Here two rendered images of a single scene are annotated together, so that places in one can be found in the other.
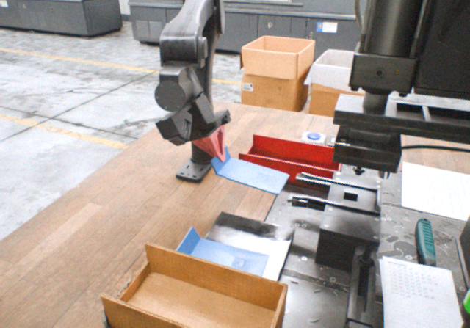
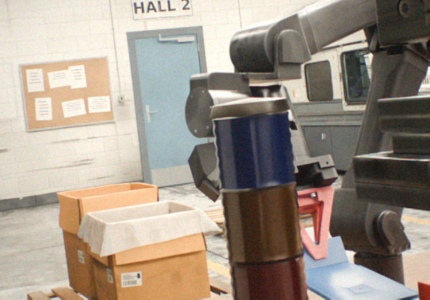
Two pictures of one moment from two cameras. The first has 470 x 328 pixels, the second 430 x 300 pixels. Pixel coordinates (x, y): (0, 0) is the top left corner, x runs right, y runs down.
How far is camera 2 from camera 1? 0.61 m
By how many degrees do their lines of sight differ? 52
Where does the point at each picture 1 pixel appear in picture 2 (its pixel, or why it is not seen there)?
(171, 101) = (200, 120)
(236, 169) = (332, 274)
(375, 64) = not seen: outside the picture
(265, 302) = not seen: outside the picture
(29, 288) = not seen: outside the picture
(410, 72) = not seen: outside the picture
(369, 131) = (416, 133)
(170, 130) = (197, 168)
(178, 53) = (248, 58)
